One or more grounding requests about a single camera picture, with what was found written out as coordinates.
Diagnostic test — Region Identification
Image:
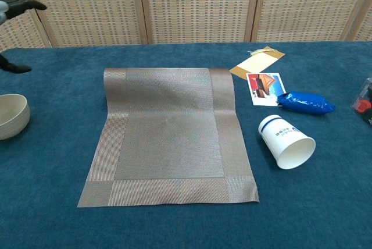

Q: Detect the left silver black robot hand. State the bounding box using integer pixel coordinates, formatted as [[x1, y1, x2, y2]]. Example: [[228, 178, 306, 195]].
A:
[[0, 0, 48, 74]]

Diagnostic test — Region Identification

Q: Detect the white ceramic bowl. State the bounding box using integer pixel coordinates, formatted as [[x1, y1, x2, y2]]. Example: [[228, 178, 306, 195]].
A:
[[0, 94, 31, 141]]

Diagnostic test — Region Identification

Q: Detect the brown woven placemat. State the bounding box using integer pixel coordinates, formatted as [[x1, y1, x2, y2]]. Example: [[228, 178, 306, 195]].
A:
[[77, 67, 260, 208]]

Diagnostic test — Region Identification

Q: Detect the white paper cup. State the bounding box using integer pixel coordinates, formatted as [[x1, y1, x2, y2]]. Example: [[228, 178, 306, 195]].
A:
[[257, 114, 317, 170]]

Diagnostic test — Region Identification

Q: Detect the blue table cloth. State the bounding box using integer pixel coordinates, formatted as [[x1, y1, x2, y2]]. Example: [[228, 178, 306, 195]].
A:
[[0, 41, 372, 249]]

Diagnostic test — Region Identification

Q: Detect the bamboo folding screen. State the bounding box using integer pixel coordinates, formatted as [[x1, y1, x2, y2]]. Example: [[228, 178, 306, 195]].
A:
[[0, 0, 372, 52]]

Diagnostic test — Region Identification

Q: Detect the brown and white paper tag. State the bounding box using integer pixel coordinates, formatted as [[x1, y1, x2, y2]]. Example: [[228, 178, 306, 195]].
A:
[[229, 45, 287, 81]]

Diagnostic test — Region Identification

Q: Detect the photo postcard with red building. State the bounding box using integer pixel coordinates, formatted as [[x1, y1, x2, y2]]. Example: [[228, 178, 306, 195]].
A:
[[246, 72, 288, 106]]

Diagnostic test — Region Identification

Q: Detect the blue foil snack packet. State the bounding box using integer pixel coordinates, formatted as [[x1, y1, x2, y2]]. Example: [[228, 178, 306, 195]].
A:
[[277, 91, 336, 115]]

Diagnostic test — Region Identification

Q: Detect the clear box with red parts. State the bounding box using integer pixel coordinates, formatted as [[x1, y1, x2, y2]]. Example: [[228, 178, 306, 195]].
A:
[[350, 77, 372, 126]]

